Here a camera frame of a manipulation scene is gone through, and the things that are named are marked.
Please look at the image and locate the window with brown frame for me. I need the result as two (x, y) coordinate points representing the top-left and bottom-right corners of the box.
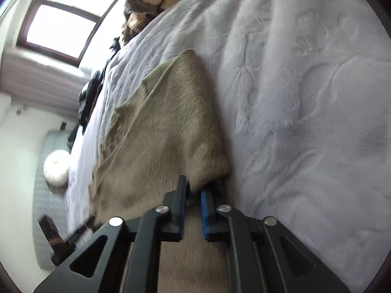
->
(16, 0), (119, 67)

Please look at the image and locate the grey curtain left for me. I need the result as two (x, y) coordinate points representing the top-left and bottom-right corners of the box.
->
(1, 47), (89, 120)

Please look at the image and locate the lavender plush bed blanket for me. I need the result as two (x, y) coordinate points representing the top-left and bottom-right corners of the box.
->
(65, 0), (390, 292)

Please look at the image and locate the white round pillow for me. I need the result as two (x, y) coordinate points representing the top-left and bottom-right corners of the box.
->
(43, 149), (71, 188)

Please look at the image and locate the brown knit sweater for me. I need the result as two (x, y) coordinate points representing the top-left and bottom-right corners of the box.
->
(89, 50), (229, 292)

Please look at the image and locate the black clothes pile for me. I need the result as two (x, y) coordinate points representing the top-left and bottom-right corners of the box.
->
(67, 37), (121, 149)

